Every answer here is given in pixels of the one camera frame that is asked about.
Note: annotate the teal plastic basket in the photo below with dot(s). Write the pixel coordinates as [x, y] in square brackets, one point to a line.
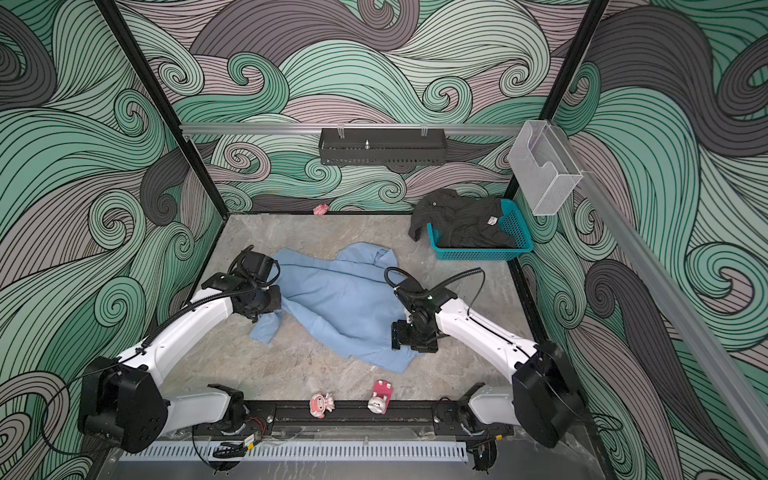
[511, 223]

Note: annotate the black perforated wall tray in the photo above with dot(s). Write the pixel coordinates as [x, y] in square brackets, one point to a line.
[399, 147]

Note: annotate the clear plastic wall bin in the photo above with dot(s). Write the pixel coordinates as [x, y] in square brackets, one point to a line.
[545, 165]

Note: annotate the black frame post left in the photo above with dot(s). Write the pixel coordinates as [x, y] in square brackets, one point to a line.
[120, 30]

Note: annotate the aluminium wall rail right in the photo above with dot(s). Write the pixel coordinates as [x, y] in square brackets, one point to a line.
[705, 264]

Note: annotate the aluminium wall rail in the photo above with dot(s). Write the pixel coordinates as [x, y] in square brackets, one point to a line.
[705, 264]
[274, 128]

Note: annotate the white slotted cable duct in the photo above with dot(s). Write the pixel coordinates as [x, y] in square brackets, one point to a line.
[313, 451]

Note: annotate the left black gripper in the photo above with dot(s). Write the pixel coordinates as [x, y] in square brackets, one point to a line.
[276, 302]

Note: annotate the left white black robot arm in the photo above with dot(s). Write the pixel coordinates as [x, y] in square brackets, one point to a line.
[121, 403]

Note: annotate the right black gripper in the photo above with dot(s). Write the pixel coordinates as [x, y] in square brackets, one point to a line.
[399, 338]

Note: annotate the light blue long sleeve shirt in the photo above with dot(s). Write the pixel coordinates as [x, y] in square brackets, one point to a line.
[344, 303]

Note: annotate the black frame post right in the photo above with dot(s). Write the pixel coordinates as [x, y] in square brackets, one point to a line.
[556, 38]

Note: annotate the pink white figurine toy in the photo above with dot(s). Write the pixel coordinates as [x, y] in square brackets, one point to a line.
[320, 404]

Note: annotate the aluminium wall rail back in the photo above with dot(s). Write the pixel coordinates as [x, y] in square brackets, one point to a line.
[274, 128]

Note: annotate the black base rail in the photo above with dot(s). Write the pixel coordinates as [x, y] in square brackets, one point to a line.
[443, 417]

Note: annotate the pink toy at back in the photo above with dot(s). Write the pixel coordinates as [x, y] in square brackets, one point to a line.
[321, 210]

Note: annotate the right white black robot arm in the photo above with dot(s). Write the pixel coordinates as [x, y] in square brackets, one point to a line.
[543, 397]

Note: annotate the dark grey long sleeve shirt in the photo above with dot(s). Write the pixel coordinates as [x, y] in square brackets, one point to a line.
[464, 222]

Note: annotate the black frame post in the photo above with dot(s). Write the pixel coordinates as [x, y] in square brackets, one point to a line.
[556, 38]
[120, 30]

